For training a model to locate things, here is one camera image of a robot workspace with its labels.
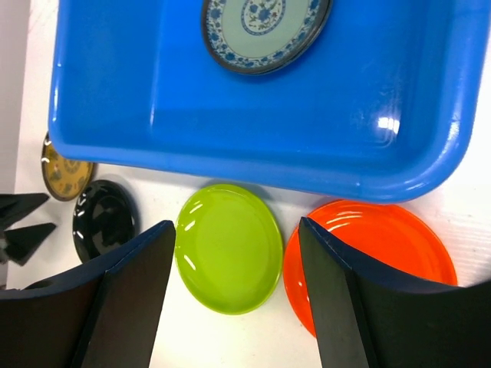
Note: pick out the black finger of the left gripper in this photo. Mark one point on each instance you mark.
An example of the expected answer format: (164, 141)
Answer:
(15, 207)
(18, 245)

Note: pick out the black plate left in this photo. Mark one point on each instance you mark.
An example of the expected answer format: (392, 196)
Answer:
(105, 217)

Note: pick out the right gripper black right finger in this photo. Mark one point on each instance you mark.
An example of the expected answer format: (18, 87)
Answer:
(368, 314)

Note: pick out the orange plate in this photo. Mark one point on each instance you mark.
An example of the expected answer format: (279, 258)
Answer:
(388, 233)

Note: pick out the blue floral plate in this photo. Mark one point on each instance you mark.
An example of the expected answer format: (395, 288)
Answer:
(259, 37)

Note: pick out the green plate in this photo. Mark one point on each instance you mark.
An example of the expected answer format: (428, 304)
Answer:
(229, 249)

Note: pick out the blue plastic bin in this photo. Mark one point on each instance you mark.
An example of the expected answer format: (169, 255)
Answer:
(380, 107)

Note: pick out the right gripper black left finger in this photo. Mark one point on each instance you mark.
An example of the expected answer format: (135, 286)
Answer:
(103, 313)

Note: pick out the yellow patterned plate near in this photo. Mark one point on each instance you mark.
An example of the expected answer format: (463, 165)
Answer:
(65, 179)

